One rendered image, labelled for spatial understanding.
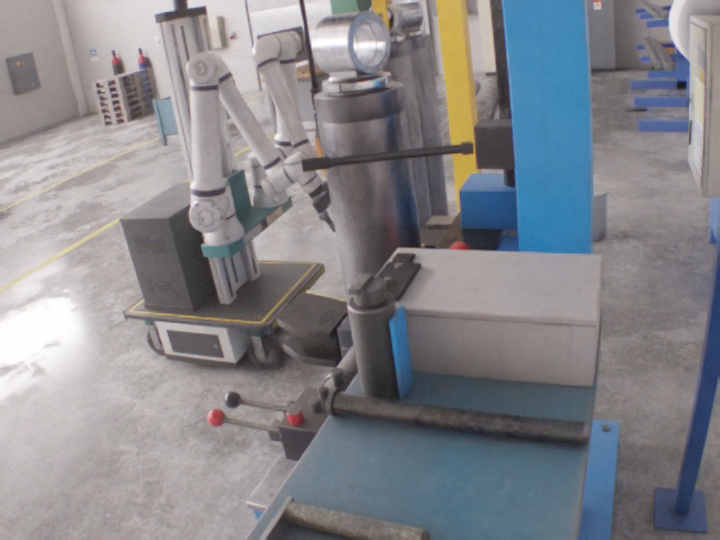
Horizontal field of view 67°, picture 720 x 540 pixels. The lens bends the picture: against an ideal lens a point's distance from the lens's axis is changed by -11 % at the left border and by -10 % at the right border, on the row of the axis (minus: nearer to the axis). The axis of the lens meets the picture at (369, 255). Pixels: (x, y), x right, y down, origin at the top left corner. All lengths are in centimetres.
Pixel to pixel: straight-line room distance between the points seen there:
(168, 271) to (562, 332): 243
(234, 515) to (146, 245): 144
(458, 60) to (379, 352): 317
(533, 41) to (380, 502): 89
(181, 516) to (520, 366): 174
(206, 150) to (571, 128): 163
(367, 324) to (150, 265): 234
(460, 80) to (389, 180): 262
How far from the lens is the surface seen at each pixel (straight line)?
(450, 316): 99
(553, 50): 124
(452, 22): 397
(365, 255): 149
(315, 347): 142
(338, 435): 96
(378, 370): 98
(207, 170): 253
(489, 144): 130
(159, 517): 251
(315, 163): 125
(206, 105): 248
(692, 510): 230
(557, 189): 131
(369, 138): 139
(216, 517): 242
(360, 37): 152
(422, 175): 289
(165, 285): 319
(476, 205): 155
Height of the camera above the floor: 168
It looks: 24 degrees down
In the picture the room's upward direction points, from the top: 8 degrees counter-clockwise
